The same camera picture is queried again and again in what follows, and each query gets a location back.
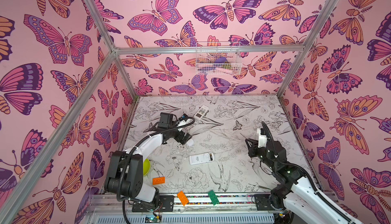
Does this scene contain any white battery cover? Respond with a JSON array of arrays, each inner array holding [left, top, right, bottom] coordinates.
[[186, 139, 194, 147]]

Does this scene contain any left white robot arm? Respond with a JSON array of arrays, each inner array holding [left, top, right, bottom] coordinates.
[[104, 113, 196, 204]]

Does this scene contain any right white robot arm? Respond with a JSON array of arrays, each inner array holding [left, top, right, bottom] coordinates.
[[245, 138, 361, 224]]

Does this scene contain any white remote control far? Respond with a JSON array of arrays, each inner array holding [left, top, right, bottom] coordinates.
[[194, 105, 209, 120]]

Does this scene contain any orange brick on table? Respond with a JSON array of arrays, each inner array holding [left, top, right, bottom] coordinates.
[[152, 177, 166, 185]]

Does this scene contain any small circuit board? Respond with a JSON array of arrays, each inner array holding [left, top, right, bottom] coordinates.
[[145, 215, 162, 224]]

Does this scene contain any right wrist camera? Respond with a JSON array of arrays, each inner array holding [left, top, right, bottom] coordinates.
[[257, 128, 268, 148]]

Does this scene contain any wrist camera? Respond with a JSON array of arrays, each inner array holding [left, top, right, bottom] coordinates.
[[257, 128, 268, 148], [176, 114, 188, 125]]

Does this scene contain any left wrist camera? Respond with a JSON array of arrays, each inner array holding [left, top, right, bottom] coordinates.
[[176, 114, 188, 125]]

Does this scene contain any orange brick on rail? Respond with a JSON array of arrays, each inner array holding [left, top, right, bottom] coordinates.
[[177, 191, 189, 206]]

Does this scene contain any green brick on rail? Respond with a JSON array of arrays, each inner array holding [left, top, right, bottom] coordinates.
[[207, 190, 220, 206]]

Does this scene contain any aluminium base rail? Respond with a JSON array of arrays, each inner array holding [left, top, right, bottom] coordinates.
[[85, 191, 337, 224]]

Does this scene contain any white wire basket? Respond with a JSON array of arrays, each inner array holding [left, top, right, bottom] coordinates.
[[194, 44, 242, 76]]

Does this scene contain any right black corrugated cable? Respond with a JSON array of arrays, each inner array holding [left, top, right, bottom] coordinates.
[[261, 121, 356, 224]]

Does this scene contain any aluminium cage frame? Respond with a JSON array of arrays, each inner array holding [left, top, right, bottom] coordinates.
[[1, 0, 326, 224]]

